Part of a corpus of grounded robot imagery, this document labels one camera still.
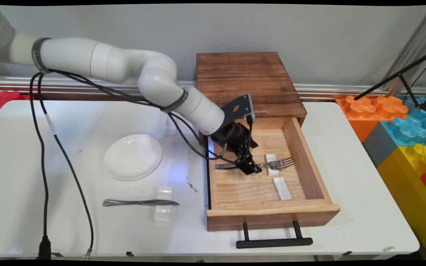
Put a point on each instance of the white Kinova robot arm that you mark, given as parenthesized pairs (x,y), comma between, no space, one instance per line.
(154,77)

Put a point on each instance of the black tripod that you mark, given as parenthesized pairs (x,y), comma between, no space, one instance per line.
(401,74)

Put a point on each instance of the white round plate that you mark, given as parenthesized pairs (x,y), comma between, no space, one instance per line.
(133,157)

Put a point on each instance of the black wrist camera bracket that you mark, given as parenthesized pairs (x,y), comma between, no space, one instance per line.
(239,108)

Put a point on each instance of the silver fork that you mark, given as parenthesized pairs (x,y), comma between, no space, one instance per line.
(284,162)

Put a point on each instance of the grey foam block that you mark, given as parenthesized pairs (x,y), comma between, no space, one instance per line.
(379,146)

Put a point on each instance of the red knobbed foam block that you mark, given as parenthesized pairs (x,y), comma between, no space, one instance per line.
(6,99)

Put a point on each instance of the silver table knife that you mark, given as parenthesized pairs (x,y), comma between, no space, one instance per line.
(131,202)

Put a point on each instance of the aluminium rail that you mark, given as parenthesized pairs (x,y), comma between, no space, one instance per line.
(87,84)

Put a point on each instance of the blue foam block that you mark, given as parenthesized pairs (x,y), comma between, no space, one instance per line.
(411,127)

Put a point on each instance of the light wooden drawer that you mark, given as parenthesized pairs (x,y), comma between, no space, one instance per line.
(272,216)

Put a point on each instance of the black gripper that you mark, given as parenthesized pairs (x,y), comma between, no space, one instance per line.
(235,136)

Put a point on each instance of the large white cutlery rest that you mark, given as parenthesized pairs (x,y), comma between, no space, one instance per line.
(164,214)

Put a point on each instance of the orange foam block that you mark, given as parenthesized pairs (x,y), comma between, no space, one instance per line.
(364,109)

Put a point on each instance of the dark wooden drawer cabinet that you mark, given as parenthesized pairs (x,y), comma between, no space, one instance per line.
(246,81)

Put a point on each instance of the small white cutlery rest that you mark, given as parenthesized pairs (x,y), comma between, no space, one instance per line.
(271,171)
(282,189)

